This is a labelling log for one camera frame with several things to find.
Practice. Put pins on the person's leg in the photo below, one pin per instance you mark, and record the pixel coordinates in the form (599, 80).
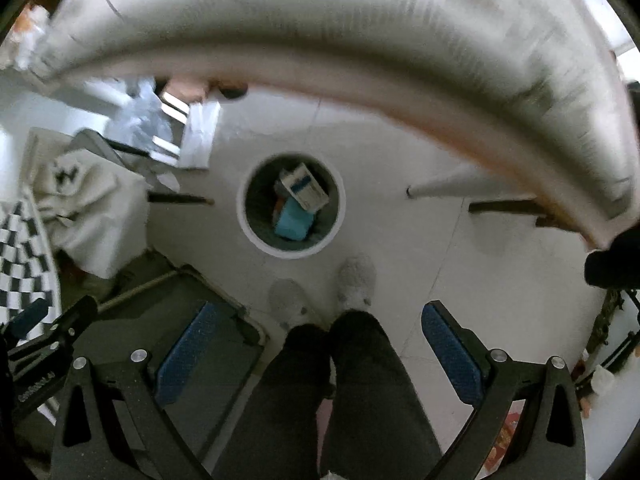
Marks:
(280, 410)
(372, 400)

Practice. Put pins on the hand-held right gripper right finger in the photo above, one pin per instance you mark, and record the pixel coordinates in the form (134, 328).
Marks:
(450, 355)

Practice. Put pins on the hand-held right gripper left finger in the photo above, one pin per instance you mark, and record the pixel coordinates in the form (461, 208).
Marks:
(184, 352)

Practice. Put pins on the light blue box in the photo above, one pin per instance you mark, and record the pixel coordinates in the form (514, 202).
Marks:
(294, 222)

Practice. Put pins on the white and blue carton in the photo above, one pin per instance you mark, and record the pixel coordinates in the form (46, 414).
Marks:
(306, 186)

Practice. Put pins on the clear plastic bag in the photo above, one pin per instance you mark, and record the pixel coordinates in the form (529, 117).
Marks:
(142, 110)

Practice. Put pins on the grey chair with black legs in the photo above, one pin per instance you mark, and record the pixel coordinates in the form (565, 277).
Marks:
(112, 147)

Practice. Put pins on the white table leg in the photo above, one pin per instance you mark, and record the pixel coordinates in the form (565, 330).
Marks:
(450, 184)

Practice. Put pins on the person's right leg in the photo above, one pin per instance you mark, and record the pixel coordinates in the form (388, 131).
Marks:
(372, 400)

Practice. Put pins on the person's left leg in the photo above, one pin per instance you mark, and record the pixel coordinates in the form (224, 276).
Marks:
(280, 410)

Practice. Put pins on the black and white checkered blanket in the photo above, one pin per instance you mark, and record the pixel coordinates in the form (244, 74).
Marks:
(25, 265)

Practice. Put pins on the white slipper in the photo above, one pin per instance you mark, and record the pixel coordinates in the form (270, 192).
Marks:
(356, 280)
(290, 302)

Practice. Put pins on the white right slipper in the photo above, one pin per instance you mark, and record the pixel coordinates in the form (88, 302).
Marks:
(356, 280)

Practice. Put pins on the white paper bag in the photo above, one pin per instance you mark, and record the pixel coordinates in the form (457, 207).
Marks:
(200, 135)

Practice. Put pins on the white round table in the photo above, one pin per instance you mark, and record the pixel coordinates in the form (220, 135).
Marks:
(350, 40)

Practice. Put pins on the black round object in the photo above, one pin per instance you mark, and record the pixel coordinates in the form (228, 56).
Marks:
(612, 260)

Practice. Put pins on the dark table foot bar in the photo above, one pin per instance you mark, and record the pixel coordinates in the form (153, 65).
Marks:
(510, 207)

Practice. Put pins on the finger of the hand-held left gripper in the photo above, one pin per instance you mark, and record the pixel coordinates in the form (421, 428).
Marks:
(67, 321)
(31, 318)

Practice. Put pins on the white cloth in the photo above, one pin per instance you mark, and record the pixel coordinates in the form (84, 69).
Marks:
(95, 215)

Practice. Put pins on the white round trash bin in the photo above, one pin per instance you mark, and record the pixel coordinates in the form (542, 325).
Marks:
(250, 220)

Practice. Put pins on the white left slipper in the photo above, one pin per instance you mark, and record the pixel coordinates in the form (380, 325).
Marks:
(290, 302)

